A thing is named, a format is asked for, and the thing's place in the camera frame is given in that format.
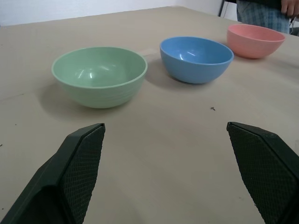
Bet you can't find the blue plastic bowl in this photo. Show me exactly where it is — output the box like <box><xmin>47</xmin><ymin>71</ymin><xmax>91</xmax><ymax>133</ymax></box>
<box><xmin>159</xmin><ymin>36</ymin><xmax>235</xmax><ymax>84</ymax></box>

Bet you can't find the green plastic bowl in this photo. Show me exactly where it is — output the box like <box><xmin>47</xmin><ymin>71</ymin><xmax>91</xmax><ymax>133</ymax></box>
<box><xmin>51</xmin><ymin>47</ymin><xmax>149</xmax><ymax>109</ymax></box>

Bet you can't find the black chair leg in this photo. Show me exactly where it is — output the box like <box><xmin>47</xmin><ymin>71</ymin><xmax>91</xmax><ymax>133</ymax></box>
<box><xmin>218</xmin><ymin>0</ymin><xmax>228</xmax><ymax>17</ymax></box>

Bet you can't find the pink plastic bowl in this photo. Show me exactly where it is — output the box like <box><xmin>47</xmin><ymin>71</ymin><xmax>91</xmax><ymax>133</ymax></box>
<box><xmin>227</xmin><ymin>24</ymin><xmax>286</xmax><ymax>59</ymax></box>

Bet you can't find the person in plaid shirt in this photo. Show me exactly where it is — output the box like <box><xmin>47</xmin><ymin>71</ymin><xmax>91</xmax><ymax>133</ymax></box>
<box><xmin>235</xmin><ymin>0</ymin><xmax>299</xmax><ymax>34</ymax></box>

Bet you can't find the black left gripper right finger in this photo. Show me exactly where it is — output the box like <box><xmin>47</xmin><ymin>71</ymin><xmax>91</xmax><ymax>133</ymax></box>
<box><xmin>226</xmin><ymin>121</ymin><xmax>299</xmax><ymax>224</ymax></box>

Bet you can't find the bystander bare hand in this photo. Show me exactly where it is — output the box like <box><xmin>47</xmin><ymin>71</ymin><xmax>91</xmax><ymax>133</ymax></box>
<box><xmin>281</xmin><ymin>0</ymin><xmax>299</xmax><ymax>16</ymax></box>

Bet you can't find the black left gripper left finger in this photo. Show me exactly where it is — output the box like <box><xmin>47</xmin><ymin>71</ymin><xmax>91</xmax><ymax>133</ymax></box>
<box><xmin>0</xmin><ymin>123</ymin><xmax>106</xmax><ymax>224</ymax></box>

